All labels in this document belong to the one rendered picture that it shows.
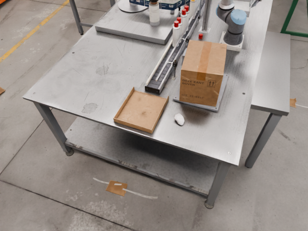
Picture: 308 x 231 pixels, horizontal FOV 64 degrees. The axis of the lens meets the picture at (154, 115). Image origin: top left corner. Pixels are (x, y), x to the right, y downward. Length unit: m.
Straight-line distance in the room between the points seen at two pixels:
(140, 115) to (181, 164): 0.68
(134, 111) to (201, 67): 0.51
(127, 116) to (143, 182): 0.84
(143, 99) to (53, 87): 0.68
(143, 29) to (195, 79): 0.93
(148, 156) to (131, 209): 0.45
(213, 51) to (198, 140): 0.55
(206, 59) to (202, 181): 0.97
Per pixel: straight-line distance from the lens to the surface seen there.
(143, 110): 1.60
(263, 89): 1.85
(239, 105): 1.70
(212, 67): 1.47
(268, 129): 1.93
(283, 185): 2.45
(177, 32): 1.94
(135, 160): 2.10
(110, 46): 2.18
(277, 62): 2.12
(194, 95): 1.56
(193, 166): 2.08
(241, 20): 2.02
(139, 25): 2.30
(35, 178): 2.55
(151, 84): 1.70
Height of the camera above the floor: 2.05
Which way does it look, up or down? 51 degrees down
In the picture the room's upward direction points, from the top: 4 degrees counter-clockwise
